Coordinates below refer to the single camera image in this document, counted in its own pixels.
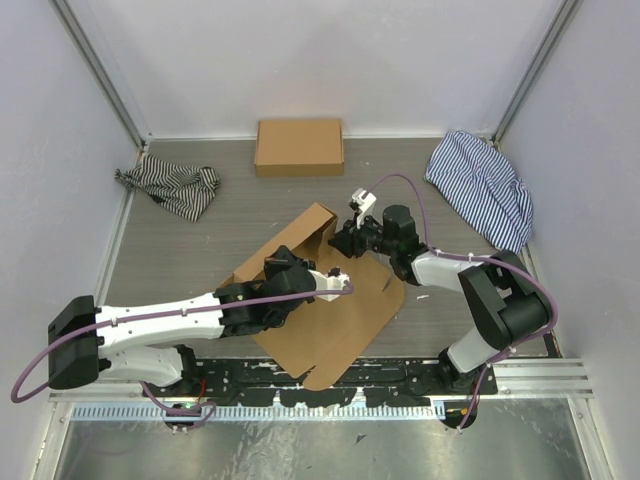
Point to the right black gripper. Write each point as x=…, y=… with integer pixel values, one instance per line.
x=349, y=241

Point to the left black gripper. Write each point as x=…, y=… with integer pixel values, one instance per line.
x=285, y=260

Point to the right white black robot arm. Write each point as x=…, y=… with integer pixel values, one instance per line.
x=505, y=307

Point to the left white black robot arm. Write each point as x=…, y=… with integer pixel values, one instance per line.
x=145, y=343

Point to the folded brown cardboard box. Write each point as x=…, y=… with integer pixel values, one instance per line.
x=309, y=147

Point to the black white striped cloth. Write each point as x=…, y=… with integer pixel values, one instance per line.
x=184, y=190

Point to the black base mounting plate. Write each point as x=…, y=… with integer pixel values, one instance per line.
x=395, y=382

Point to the blue white striped cloth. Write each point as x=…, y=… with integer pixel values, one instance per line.
x=481, y=185

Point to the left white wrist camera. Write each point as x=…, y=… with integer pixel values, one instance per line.
x=331, y=285

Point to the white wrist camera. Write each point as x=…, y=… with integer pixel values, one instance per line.
x=331, y=285
x=362, y=203

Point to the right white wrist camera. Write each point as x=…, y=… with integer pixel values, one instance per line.
x=362, y=203

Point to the aluminium rail front bar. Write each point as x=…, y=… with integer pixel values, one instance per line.
x=536, y=377

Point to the grey slotted cable duct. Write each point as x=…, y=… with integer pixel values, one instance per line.
x=145, y=411

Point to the right aluminium corner post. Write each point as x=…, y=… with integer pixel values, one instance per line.
x=550, y=40

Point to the aluminium corner post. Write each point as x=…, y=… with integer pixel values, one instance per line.
x=85, y=47
x=550, y=40

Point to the left aluminium corner post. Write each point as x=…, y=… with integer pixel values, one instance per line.
x=85, y=47

